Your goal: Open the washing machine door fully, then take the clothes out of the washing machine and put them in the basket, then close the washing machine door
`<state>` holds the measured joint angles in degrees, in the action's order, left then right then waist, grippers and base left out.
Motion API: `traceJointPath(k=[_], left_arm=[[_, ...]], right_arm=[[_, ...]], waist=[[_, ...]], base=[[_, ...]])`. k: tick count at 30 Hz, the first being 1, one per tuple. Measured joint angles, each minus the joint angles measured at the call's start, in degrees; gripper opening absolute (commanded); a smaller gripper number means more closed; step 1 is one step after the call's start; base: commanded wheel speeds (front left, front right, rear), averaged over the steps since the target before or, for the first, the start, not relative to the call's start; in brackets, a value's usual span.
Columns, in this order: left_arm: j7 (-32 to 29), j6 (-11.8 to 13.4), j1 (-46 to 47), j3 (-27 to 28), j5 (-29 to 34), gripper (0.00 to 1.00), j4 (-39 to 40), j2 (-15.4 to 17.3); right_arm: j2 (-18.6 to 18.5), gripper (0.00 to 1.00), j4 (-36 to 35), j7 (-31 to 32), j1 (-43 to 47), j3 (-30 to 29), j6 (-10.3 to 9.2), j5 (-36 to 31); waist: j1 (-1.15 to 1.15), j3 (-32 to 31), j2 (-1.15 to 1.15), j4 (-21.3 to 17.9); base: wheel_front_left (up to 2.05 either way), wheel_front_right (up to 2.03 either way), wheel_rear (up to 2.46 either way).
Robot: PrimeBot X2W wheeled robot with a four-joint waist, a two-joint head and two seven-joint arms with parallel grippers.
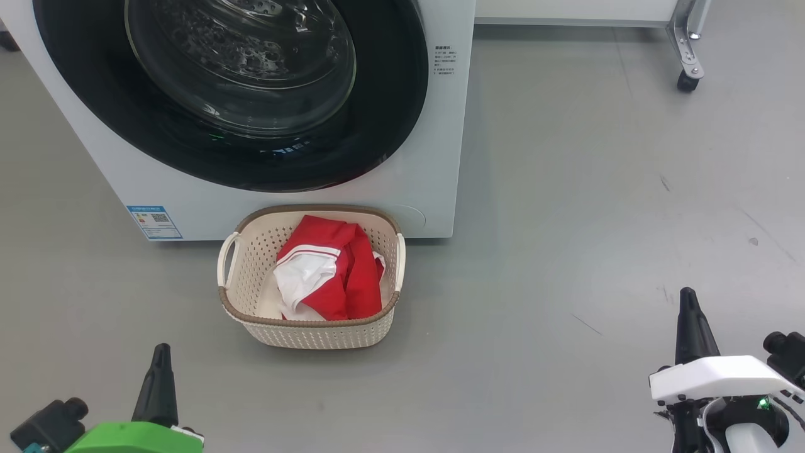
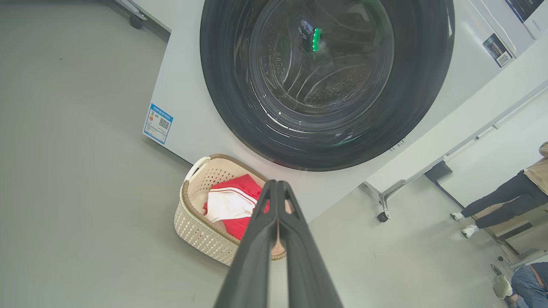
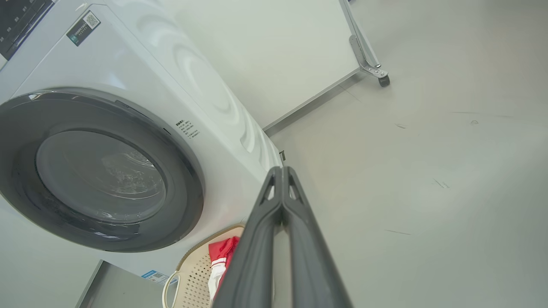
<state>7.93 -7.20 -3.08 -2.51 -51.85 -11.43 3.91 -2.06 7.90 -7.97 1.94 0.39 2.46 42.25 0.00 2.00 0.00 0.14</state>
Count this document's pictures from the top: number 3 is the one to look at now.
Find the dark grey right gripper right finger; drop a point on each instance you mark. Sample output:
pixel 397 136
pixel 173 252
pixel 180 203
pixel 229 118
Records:
pixel 312 265

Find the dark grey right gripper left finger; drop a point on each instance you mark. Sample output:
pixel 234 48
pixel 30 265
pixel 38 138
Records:
pixel 252 256

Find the red and white shirt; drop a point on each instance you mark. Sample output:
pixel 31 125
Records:
pixel 222 248

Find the black round glass washer door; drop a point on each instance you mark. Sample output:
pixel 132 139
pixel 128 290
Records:
pixel 180 184

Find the cream perforated basket brown rim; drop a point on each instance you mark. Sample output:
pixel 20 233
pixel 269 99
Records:
pixel 192 282

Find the white front-load washing machine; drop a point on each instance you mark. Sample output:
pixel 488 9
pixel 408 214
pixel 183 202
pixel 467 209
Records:
pixel 128 64

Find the white partition panel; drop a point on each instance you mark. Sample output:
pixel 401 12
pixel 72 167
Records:
pixel 278 51
pixel 34 273

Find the grey metal leg with caster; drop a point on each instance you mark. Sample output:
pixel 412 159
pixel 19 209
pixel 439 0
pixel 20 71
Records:
pixel 364 55

